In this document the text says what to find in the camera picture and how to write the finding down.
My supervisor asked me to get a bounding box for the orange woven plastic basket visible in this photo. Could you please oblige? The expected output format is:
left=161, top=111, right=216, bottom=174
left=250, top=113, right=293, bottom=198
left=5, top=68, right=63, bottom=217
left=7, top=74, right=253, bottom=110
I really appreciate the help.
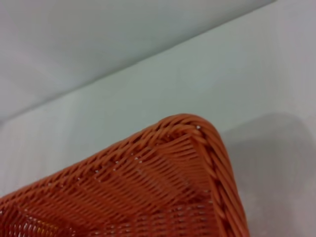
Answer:
left=0, top=113, right=250, bottom=237

